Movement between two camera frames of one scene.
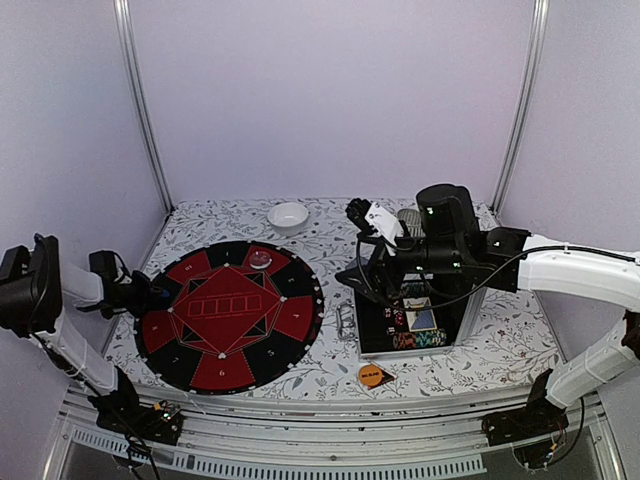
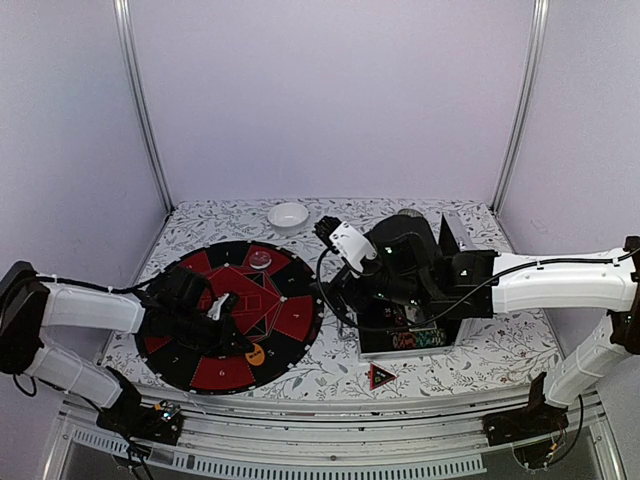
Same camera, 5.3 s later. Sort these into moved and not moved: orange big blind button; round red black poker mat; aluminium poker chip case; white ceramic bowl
Moved: orange big blind button
Not moved: round red black poker mat; aluminium poker chip case; white ceramic bowl
